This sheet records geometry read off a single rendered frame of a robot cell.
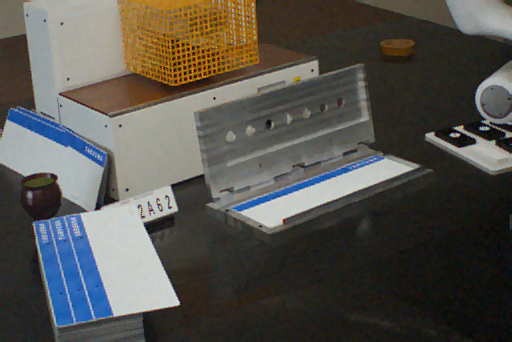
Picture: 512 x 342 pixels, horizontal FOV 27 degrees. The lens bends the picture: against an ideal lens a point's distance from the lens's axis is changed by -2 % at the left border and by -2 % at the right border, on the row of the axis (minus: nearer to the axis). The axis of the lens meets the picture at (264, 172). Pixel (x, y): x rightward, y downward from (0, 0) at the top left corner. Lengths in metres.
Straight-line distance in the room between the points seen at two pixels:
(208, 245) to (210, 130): 0.23
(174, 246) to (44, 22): 0.60
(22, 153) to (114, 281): 0.84
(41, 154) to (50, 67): 0.20
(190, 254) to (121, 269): 0.29
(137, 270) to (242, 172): 0.50
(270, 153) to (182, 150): 0.20
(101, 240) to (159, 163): 0.45
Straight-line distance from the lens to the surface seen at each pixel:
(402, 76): 2.97
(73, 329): 1.59
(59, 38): 2.32
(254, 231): 2.02
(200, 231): 2.07
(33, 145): 2.44
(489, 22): 1.84
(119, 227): 1.87
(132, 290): 1.65
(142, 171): 2.23
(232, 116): 2.13
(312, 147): 2.25
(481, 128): 2.50
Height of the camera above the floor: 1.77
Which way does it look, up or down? 22 degrees down
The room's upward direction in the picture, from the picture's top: 3 degrees counter-clockwise
